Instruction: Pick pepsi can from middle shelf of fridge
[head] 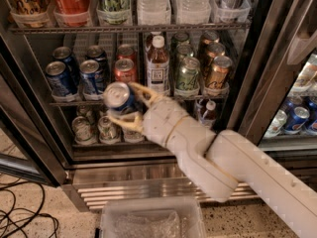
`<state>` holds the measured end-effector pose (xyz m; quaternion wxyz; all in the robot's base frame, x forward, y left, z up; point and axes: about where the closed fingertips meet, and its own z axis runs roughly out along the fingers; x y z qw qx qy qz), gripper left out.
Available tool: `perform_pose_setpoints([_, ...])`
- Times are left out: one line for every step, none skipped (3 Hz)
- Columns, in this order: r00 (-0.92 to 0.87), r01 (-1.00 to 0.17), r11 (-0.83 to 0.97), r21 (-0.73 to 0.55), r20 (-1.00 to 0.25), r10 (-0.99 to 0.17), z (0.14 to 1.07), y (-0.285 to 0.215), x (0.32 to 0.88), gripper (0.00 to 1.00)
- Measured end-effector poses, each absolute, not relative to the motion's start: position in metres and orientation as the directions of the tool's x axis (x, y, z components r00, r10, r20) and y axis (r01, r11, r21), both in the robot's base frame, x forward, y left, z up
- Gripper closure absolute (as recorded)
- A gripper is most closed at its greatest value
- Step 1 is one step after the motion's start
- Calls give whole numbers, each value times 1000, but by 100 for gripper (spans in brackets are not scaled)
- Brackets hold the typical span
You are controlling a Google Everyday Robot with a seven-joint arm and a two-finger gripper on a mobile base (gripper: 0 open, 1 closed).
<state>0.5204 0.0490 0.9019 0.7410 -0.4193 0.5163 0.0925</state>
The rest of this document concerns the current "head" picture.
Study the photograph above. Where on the top shelf yellow lacroix can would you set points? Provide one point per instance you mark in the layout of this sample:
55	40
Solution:
31	13

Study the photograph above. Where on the top shelf green can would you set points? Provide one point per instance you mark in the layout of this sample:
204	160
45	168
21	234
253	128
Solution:
114	12

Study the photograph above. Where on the front green lacroix can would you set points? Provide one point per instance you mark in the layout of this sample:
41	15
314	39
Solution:
187	75

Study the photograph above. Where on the left clear water bottle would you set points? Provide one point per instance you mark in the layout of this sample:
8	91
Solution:
152	12

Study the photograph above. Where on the right glass fridge door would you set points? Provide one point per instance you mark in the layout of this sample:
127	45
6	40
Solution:
281	38

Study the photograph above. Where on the red coca cola can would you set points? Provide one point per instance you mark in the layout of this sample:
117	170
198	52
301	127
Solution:
73	12

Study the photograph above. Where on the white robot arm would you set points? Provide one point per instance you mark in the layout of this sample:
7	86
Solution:
216	163

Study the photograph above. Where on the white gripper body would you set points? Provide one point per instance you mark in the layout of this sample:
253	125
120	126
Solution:
158	118

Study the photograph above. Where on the front orange soda can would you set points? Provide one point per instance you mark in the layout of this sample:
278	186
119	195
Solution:
125	71

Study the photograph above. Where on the green lacroix can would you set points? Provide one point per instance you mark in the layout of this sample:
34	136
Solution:
187	75
178	39
183	51

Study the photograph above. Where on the middle green lacroix can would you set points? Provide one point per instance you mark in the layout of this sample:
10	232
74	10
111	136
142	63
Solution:
183	51

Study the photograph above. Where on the front gold lacroix can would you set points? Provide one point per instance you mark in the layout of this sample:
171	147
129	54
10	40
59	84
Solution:
219	72

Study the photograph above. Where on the rear iced tea bottle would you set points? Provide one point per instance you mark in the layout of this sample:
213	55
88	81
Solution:
149	40

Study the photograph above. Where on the front iced tea bottle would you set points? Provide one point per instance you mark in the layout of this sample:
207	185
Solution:
158	66

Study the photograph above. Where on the right fridge white can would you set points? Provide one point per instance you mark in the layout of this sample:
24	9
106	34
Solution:
277	122

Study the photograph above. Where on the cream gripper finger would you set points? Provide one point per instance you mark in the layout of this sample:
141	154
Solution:
145	94
132	121

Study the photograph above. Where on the orange soda can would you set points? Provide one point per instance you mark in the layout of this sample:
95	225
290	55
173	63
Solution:
126	51
125	71

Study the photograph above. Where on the clear water bottle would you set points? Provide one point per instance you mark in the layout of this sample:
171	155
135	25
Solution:
192	11
152	12

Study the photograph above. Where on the right clear water bottle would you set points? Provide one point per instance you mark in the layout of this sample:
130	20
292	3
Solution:
192	11

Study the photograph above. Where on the rear green lacroix can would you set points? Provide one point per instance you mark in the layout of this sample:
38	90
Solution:
178	39

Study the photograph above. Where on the rear orange soda can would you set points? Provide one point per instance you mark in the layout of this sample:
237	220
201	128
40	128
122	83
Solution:
126	51

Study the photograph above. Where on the stainless steel fridge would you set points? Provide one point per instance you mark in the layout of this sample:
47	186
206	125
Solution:
99	173

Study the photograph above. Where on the rear diet pepsi can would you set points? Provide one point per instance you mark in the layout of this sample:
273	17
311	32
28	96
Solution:
97	53

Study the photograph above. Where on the clear plastic bin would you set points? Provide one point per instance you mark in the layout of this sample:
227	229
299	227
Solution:
170	217

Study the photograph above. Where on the front diet pepsi can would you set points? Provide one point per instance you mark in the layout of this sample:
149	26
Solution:
93	77

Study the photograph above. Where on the bottom shelf tea bottle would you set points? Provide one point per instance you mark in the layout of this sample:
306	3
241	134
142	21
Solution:
206	112

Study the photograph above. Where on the iced tea bottle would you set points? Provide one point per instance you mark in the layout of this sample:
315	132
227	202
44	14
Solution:
149	40
158	66

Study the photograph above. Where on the left open fridge door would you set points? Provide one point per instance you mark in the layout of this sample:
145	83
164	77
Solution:
23	125

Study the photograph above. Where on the middle gold lacroix can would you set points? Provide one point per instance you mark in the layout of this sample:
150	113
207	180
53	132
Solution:
211	51

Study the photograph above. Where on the gold lacroix can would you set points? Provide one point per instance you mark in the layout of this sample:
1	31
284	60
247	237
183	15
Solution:
219	72
207	38
211	51

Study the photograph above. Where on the bottom shelf leftmost can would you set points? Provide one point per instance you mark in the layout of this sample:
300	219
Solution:
83	131

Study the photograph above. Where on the rear gold lacroix can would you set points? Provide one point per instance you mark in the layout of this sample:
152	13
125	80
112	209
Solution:
207	38

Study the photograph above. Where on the right fridge edge pepsi can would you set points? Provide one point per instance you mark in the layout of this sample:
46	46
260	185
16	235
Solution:
311	124

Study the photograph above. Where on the diet pepsi can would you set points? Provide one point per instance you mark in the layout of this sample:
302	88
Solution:
97	53
93	77

